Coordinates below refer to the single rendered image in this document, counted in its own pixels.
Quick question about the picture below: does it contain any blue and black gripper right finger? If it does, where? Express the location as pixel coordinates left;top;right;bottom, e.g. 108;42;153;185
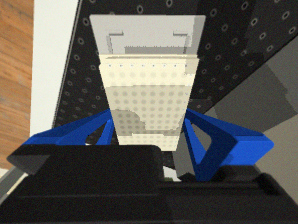
182;108;274;181

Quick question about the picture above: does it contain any black grid base plate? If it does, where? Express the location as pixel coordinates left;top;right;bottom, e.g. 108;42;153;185
51;0;298;129

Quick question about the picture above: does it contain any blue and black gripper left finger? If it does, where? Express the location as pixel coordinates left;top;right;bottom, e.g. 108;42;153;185
22;108;114;145

